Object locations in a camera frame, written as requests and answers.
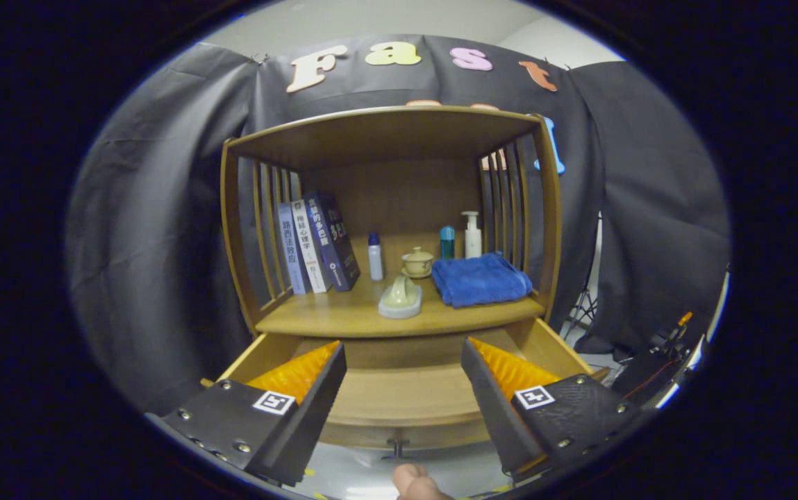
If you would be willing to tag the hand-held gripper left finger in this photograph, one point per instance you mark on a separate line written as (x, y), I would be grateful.
(308, 410)

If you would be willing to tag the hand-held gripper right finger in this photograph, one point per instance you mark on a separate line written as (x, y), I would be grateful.
(492, 410)

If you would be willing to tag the wooden drawer with black knob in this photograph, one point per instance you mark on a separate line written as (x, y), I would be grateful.
(398, 396)

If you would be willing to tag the pale green ceramic holder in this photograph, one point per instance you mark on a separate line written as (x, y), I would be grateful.
(400, 302)

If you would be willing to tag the wooden countertop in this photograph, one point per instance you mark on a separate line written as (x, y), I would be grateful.
(343, 312)

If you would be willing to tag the wooden cabinet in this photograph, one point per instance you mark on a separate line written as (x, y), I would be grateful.
(385, 135)

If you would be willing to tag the blue folded towel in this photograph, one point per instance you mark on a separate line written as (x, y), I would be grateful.
(478, 281)

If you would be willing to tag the black tripod stand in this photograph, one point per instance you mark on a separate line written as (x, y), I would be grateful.
(585, 305)

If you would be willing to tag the black device with orange clip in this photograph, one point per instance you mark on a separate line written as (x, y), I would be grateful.
(649, 375)

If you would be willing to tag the white bottle with blue cap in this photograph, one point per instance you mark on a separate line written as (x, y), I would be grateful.
(375, 264)

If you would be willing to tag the light blue book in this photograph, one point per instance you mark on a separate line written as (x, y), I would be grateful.
(292, 250)

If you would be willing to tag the white book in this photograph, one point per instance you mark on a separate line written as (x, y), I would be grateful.
(308, 246)

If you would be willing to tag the cream lidded teacup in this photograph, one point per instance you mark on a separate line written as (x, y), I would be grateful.
(417, 264)

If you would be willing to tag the white pump bottle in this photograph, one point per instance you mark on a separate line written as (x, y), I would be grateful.
(472, 244)

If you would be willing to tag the dark blue book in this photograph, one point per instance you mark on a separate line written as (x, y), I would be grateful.
(335, 243)

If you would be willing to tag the teal bottle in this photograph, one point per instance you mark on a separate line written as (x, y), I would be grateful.
(447, 244)

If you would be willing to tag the black backdrop cloth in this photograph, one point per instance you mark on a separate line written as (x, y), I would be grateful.
(162, 236)

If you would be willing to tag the white panel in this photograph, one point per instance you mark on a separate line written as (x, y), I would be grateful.
(721, 305)

